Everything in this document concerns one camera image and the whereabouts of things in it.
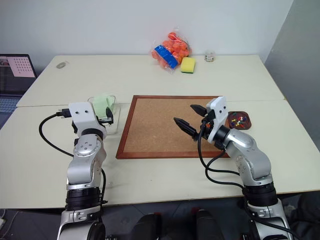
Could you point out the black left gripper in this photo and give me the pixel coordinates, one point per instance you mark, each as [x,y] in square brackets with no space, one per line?
[105,121]

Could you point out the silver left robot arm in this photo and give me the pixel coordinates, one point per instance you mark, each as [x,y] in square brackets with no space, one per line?
[85,150]

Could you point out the small clear glass jar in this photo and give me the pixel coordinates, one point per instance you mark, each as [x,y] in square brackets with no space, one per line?
[209,57]

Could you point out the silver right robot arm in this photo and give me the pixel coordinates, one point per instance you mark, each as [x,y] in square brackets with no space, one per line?
[250,160]

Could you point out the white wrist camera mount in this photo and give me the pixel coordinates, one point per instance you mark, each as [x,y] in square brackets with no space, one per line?
[82,117]
[220,112]

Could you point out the wood framed cork board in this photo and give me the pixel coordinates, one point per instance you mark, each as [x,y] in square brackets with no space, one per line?
[160,125]

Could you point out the grey oval table spot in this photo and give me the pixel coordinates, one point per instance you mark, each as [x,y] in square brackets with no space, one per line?
[60,65]

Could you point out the light green paper sheet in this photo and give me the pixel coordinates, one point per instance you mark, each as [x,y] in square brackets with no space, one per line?
[100,106]

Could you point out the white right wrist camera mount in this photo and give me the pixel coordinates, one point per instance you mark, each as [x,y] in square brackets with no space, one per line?
[220,112]

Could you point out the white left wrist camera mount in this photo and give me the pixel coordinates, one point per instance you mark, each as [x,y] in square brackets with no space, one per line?
[82,117]

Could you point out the clear bag of orange balls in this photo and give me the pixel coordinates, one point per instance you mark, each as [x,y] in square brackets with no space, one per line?
[175,47]

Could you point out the clear plastic container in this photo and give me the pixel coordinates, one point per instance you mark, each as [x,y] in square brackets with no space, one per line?
[116,117]

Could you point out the open laptop computer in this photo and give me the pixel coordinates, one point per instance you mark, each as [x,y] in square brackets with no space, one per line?
[15,80]

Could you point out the yellow and green sponge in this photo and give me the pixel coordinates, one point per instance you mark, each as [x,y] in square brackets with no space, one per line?
[188,64]

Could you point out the dark rounded shape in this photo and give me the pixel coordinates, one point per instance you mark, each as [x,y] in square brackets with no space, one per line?
[206,225]
[147,227]

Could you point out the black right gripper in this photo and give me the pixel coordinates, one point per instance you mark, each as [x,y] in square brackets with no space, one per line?
[209,118]

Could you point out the brown push pin tray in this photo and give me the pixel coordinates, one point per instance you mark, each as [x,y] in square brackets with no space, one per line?
[247,125]

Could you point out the black fabric bundle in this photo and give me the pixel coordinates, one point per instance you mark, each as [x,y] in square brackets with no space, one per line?
[307,215]

